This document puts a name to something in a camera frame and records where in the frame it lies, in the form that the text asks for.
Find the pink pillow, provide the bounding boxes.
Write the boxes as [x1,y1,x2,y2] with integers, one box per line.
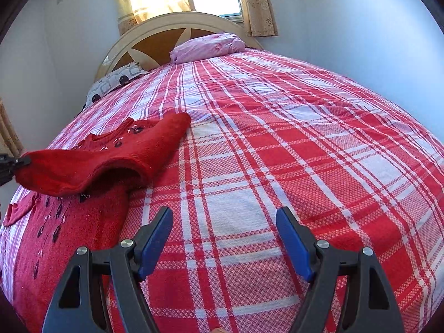
[169,33,246,64]

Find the cream wooden headboard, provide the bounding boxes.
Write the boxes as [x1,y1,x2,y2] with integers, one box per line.
[95,11,263,80]

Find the red knitted child sweater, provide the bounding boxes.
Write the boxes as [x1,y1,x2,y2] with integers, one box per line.
[1,113,191,332]

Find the red white plaid bedsheet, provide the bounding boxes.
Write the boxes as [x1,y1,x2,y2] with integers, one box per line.
[51,49,443,332]

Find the white patterned pillow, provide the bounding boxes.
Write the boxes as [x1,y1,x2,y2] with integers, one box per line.
[83,62,148,110]

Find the yellow curtain side window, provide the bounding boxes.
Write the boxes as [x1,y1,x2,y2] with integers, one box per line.
[0,101,23,158]

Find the yellow curtain centre right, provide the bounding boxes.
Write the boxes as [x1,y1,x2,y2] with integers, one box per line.
[240,0,278,38]

